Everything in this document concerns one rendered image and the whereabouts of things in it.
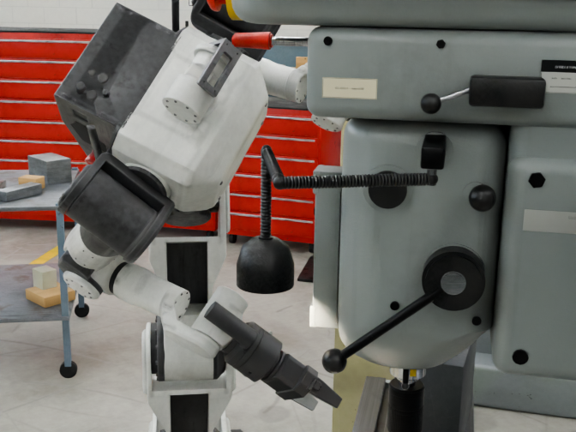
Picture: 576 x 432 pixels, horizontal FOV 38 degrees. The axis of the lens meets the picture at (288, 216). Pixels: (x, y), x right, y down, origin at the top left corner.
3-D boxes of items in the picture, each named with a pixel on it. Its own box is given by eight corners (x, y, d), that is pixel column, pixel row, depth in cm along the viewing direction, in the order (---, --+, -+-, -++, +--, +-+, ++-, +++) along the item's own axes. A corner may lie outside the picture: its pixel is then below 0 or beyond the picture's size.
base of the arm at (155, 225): (42, 221, 135) (65, 190, 126) (85, 169, 143) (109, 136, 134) (119, 277, 138) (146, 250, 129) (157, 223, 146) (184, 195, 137)
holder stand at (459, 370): (389, 451, 154) (394, 350, 149) (411, 398, 174) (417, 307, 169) (456, 464, 151) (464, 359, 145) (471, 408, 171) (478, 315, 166)
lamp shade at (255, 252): (235, 275, 109) (235, 228, 107) (291, 273, 110) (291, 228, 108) (237, 294, 102) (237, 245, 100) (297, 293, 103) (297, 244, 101)
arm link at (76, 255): (41, 267, 159) (62, 243, 139) (82, 214, 164) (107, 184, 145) (92, 303, 161) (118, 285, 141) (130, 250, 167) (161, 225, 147)
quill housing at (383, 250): (328, 378, 103) (336, 117, 95) (350, 317, 123) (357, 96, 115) (488, 395, 100) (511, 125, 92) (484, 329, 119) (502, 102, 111)
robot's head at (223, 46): (166, 82, 131) (192, 76, 124) (194, 39, 133) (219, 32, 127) (196, 107, 134) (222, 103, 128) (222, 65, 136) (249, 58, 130)
